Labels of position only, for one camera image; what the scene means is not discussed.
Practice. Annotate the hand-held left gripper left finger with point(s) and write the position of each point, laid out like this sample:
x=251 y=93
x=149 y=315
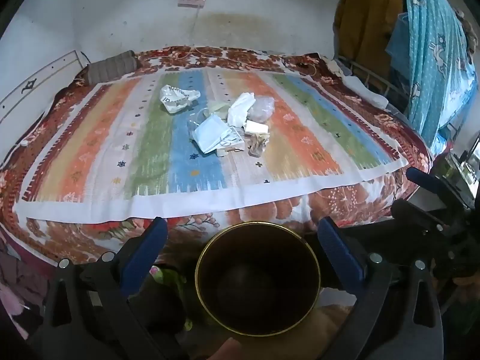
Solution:
x=148 y=251

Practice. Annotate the blue printed hanging cloth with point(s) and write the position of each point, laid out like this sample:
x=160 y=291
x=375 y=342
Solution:
x=431 y=63

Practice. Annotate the blue and clear plastic packet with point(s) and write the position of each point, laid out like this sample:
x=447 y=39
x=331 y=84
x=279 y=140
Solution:
x=212 y=133

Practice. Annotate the brown floral blanket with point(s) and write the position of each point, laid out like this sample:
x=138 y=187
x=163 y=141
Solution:
x=356 y=202

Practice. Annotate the light green paper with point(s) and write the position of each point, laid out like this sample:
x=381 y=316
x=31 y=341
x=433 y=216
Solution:
x=219 y=109

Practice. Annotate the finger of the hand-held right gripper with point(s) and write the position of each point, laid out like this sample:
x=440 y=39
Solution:
x=412 y=212
x=418 y=174

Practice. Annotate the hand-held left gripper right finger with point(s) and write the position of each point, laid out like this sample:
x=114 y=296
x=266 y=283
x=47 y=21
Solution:
x=339 y=255

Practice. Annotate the mustard hanging cloth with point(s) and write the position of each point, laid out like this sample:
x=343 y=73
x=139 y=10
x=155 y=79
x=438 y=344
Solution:
x=367 y=26

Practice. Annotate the white bed headboard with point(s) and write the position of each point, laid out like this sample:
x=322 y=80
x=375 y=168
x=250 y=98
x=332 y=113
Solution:
x=37 y=82

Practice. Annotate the printed paper sheet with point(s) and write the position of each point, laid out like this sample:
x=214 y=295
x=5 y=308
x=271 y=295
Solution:
x=232 y=143

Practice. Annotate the brown crumpled wrapper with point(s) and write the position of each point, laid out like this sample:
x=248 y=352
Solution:
x=257 y=147

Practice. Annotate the white cloth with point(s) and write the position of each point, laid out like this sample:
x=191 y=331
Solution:
x=365 y=92

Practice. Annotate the pink cloth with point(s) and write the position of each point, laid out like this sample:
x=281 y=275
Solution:
x=18 y=288

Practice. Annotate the brown striped pillow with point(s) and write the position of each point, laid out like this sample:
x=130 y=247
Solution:
x=110 y=66

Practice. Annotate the clear plastic bag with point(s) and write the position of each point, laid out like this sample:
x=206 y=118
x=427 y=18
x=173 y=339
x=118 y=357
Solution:
x=262 y=109

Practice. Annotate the crumpled white tissue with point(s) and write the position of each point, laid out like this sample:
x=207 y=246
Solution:
x=240 y=108

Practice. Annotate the crumpled white plastic bag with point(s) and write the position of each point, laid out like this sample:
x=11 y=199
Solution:
x=176 y=99

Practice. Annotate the striped colourful rug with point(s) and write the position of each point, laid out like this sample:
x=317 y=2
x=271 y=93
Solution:
x=300 y=150

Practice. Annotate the metal bed rail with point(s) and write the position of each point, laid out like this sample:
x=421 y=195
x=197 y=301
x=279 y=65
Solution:
x=390 y=88

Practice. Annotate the white paper napkin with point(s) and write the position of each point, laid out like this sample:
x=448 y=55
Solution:
x=257 y=127

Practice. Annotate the dark gold-rimmed trash bin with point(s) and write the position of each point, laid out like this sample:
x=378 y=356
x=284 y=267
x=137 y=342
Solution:
x=258 y=288

